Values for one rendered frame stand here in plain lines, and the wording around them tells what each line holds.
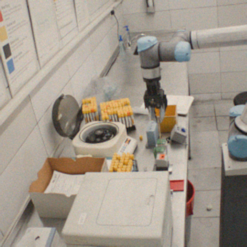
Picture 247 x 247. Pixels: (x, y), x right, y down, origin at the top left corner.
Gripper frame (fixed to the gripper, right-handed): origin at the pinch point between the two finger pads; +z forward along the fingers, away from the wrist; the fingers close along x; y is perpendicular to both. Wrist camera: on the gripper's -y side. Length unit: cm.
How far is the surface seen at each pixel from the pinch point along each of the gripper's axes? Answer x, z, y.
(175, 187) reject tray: 6.1, 26.6, 12.7
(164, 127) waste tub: -2.3, 23.4, -32.0
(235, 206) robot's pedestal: 34, 48, 3
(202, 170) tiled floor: 17, 114, -107
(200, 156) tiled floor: 15, 114, -128
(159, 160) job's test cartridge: -1.2, 19.8, 1.8
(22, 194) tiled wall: -57, 18, 29
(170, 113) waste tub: 0.3, 22.0, -44.7
